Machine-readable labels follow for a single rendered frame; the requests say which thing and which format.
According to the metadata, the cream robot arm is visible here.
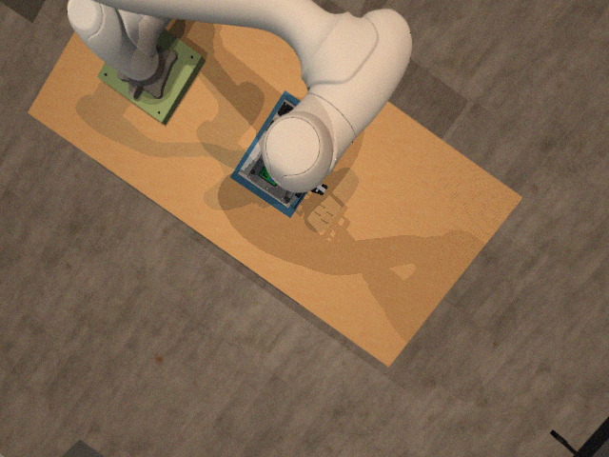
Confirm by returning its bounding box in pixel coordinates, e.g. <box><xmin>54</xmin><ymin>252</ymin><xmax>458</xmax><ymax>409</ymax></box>
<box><xmin>68</xmin><ymin>0</ymin><xmax>412</xmax><ymax>193</ymax></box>

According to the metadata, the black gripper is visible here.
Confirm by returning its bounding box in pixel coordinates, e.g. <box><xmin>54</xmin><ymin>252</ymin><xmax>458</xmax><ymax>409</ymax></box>
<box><xmin>311</xmin><ymin>184</ymin><xmax>328</xmax><ymax>195</ymax></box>

